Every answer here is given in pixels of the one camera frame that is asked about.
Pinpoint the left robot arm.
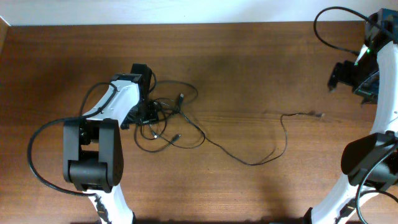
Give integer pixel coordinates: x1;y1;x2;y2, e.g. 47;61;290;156
63;63;158;223

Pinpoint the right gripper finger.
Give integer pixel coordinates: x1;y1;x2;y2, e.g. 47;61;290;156
327;63;342;92
361;94;378;105

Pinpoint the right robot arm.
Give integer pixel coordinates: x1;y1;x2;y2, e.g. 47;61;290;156
300;9;397;223

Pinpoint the black usb cable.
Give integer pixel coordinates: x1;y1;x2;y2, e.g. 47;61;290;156
177;93;325;167

